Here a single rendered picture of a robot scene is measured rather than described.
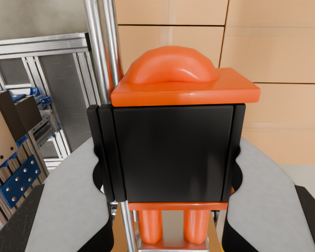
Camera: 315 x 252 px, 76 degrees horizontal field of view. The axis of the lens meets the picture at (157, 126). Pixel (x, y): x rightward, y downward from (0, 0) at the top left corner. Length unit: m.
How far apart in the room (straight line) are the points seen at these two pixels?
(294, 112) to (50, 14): 1.38
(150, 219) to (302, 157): 1.05
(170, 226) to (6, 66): 1.33
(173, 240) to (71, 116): 1.22
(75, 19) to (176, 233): 1.34
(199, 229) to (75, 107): 1.20
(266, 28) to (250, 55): 0.10
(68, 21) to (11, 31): 0.37
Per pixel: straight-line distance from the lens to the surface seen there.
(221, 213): 1.22
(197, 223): 0.18
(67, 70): 1.27
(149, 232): 0.19
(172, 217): 0.22
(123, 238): 0.86
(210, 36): 0.81
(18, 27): 1.60
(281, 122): 1.02
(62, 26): 1.47
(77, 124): 1.38
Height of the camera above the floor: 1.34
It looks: 62 degrees down
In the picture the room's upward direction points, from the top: 177 degrees counter-clockwise
